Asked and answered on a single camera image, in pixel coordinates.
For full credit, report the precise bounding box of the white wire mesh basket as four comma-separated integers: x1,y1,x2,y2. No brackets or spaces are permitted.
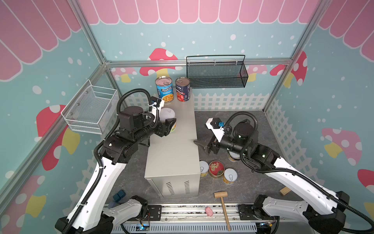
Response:
61,80,119,135

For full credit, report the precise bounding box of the wooden mallet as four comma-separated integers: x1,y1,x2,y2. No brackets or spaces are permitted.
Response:
214,191,231,232

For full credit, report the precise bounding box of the small wooden block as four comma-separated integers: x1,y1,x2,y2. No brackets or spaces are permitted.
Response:
280,187,291,196

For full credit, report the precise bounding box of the grey metal cabinet counter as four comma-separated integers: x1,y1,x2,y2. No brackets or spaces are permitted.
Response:
144,99,201,199

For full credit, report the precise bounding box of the green yellow white lid can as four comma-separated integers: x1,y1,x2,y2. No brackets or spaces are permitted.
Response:
160,108,175,123

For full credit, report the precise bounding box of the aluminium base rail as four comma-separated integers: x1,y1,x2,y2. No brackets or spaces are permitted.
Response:
102,201,322,234

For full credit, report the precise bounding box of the blue chicken noodle soup can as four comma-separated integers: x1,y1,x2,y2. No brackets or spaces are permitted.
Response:
155,76,174,103

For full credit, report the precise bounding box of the teal small block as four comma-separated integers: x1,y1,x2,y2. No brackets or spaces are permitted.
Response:
113,189,126,203

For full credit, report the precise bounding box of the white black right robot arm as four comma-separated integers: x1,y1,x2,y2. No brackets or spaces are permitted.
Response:
194,111,374,234

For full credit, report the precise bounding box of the yellow can silver lid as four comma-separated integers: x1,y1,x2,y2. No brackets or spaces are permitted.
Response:
223,168,238,184

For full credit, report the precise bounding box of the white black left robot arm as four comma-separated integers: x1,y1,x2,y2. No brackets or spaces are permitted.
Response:
55,88,176,234

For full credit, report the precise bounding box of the black wire mesh basket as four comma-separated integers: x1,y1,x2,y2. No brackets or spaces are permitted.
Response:
186,55,248,89

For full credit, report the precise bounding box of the pink eraser blob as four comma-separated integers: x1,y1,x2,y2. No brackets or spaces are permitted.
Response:
205,207,213,217

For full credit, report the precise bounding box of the dark chopped tomatoes can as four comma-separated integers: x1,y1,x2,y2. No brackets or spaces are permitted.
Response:
175,77,191,102

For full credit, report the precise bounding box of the red lid flat tin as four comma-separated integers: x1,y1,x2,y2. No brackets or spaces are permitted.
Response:
208,160,225,178

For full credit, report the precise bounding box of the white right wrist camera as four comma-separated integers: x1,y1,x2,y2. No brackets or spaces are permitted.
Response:
206,118,225,142

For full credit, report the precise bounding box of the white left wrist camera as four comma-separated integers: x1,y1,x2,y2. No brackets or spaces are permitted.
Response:
149,97,165,113

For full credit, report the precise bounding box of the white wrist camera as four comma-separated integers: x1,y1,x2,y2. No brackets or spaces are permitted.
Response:
149,97,165,113
206,118,225,142

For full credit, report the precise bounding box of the white lid small can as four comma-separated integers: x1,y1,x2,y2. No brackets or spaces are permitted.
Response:
228,151,241,162

